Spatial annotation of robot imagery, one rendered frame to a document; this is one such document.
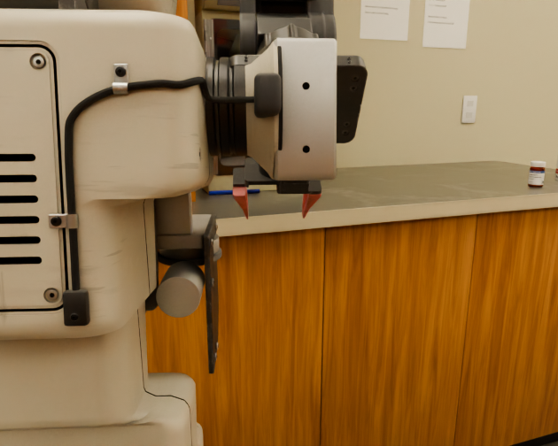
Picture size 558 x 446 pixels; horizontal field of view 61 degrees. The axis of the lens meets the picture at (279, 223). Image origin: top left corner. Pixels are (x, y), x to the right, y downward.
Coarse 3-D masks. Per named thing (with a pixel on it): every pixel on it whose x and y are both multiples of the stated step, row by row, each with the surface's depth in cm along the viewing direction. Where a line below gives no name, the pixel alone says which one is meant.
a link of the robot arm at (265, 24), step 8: (256, 16) 53; (264, 16) 50; (272, 16) 50; (280, 16) 50; (288, 16) 50; (296, 16) 50; (304, 16) 50; (256, 24) 53; (264, 24) 47; (272, 24) 47; (280, 24) 47; (288, 24) 47; (296, 24) 47; (304, 24) 47; (256, 32) 54; (264, 32) 46; (312, 32) 46; (256, 40) 55
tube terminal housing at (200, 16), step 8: (200, 0) 120; (200, 8) 120; (200, 16) 121; (208, 16) 120; (216, 16) 120; (224, 16) 121; (232, 16) 122; (200, 24) 122; (200, 32) 123; (200, 40) 124; (216, 176) 130; (224, 176) 131; (232, 176) 131; (216, 184) 130; (224, 184) 131; (232, 184) 132; (208, 192) 130
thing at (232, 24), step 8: (216, 24) 120; (224, 24) 120; (232, 24) 121; (216, 32) 120; (224, 32) 121; (232, 32) 122; (216, 40) 121; (224, 40) 121; (232, 40) 122; (216, 48) 121; (224, 48) 122; (232, 48) 122; (216, 56) 122; (224, 56) 122; (224, 160) 128; (232, 160) 129; (240, 160) 130; (224, 168) 129; (232, 168) 130
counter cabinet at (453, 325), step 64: (256, 256) 110; (320, 256) 115; (384, 256) 121; (448, 256) 128; (512, 256) 136; (192, 320) 108; (256, 320) 114; (320, 320) 119; (384, 320) 126; (448, 320) 133; (512, 320) 142; (256, 384) 118; (320, 384) 124; (384, 384) 131; (448, 384) 139; (512, 384) 148
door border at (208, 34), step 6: (210, 24) 119; (204, 30) 119; (210, 30) 120; (204, 36) 119; (210, 36) 120; (210, 42) 120; (210, 48) 121; (210, 54) 121; (216, 156) 127; (216, 162) 128; (216, 168) 128
